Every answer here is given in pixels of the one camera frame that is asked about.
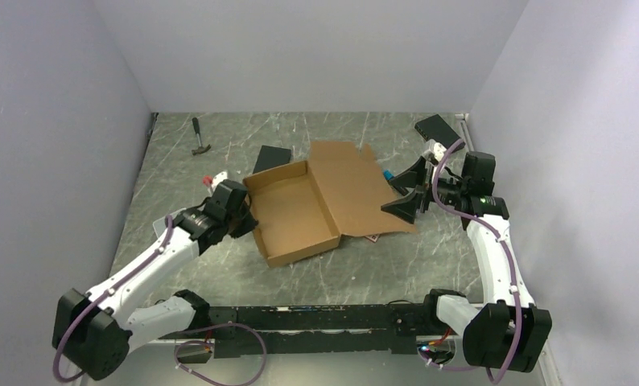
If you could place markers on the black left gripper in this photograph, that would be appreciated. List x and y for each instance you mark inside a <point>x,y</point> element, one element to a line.
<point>249,223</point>

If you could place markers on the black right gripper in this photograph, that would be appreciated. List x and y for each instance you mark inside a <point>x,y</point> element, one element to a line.
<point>414,176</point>

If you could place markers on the black blue highlighter marker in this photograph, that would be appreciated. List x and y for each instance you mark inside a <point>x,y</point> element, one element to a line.
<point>388,176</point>

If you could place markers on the red white staples box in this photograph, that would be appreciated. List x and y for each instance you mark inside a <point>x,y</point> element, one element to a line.
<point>373,238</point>

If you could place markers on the brown cardboard box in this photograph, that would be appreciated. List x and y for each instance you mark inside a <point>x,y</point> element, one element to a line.
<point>304,208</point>

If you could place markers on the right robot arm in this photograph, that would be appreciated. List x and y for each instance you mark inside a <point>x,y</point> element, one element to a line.
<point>508,332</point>

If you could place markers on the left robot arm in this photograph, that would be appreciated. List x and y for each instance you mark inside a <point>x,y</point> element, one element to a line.
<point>95,330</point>

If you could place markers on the white plastic box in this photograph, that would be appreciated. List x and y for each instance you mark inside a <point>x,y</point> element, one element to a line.
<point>160,225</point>

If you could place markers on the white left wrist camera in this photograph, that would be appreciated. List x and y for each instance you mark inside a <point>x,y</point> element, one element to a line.
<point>211,182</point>

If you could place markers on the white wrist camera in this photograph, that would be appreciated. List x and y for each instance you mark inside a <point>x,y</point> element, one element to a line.
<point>211,182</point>
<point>434,151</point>

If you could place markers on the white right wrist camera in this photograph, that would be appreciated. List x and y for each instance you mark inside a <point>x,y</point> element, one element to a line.
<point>434,151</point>

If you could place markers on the black handled hammer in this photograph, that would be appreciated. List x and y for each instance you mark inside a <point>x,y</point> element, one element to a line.
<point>201,147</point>

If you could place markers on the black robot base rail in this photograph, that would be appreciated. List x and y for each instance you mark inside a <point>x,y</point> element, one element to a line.
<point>398,327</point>

